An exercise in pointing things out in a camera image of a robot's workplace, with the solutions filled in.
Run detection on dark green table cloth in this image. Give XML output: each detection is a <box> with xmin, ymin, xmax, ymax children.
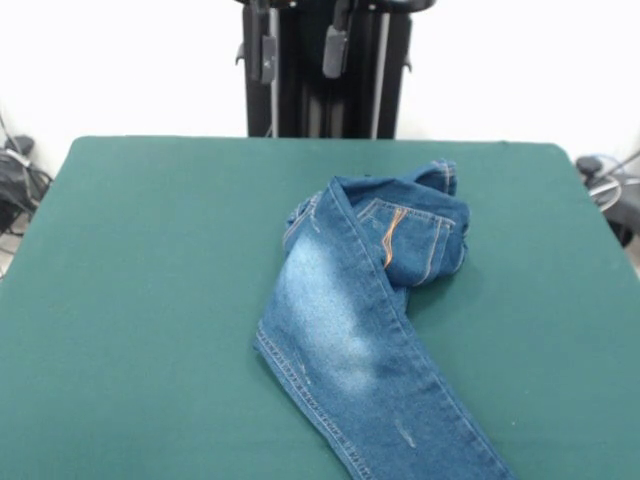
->
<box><xmin>0</xmin><ymin>134</ymin><xmax>640</xmax><ymax>480</ymax></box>

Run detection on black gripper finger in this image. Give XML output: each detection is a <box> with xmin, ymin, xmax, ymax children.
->
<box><xmin>249</xmin><ymin>0</ymin><xmax>279</xmax><ymax>84</ymax></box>
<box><xmin>322</xmin><ymin>0</ymin><xmax>351</xmax><ymax>80</ymax></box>

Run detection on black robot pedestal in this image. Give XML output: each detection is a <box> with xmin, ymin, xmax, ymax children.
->
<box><xmin>236</xmin><ymin>0</ymin><xmax>437</xmax><ymax>140</ymax></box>

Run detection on blue denim jeans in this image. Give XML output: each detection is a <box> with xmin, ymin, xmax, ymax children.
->
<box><xmin>253</xmin><ymin>158</ymin><xmax>516</xmax><ymax>480</ymax></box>

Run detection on grey chair base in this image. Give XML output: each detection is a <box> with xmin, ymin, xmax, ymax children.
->
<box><xmin>574</xmin><ymin>152</ymin><xmax>640</xmax><ymax>249</ymax></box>

